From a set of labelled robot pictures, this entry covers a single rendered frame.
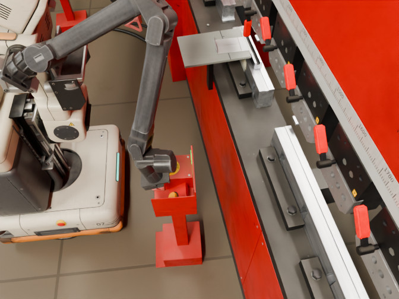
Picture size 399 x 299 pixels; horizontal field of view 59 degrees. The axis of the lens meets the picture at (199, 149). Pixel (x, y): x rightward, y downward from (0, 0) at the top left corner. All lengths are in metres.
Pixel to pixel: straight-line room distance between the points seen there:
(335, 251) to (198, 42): 0.93
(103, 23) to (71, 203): 1.16
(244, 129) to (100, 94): 1.63
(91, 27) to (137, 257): 1.36
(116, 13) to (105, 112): 1.70
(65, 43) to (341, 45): 0.71
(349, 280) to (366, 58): 0.60
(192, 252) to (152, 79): 1.13
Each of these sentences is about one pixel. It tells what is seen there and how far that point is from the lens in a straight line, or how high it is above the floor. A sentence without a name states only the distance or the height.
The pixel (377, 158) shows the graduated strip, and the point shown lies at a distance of 0.72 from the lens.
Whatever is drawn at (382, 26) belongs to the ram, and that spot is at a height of 1.57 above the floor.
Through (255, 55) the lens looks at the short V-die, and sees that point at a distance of 1.46.
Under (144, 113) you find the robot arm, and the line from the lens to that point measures 1.04.
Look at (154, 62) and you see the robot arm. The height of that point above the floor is 1.29.
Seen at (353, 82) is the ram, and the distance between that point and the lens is 0.75.
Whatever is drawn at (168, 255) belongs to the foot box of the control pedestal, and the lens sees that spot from 1.91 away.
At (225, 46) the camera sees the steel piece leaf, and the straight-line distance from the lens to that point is 1.47.
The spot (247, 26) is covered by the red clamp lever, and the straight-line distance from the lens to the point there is 1.25.
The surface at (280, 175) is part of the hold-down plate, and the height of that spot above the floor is 0.91.
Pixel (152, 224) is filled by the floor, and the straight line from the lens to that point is 2.11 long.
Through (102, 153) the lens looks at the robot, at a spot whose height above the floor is 0.28.
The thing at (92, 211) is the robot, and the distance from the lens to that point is 1.91.
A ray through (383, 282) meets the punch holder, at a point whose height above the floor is 1.22.
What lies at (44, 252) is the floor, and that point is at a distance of 2.22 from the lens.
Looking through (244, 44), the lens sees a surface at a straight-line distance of 1.48.
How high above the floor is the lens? 1.93
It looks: 56 degrees down
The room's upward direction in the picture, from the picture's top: 1 degrees counter-clockwise
